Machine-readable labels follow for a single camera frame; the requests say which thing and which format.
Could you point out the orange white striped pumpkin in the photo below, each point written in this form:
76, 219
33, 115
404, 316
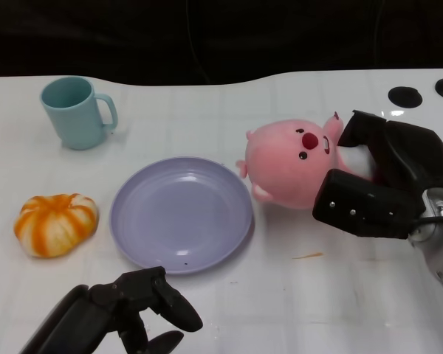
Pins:
55, 225

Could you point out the lavender plastic plate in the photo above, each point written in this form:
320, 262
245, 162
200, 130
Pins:
181, 215

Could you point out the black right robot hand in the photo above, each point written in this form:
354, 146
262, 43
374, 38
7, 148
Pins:
384, 184

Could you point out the pink plush beaver doll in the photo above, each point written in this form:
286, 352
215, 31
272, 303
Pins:
291, 166

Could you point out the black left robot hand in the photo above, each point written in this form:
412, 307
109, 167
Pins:
103, 317

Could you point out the teal plastic mug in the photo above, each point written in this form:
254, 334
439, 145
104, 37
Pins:
75, 112

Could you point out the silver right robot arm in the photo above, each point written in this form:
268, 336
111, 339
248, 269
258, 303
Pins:
439, 228

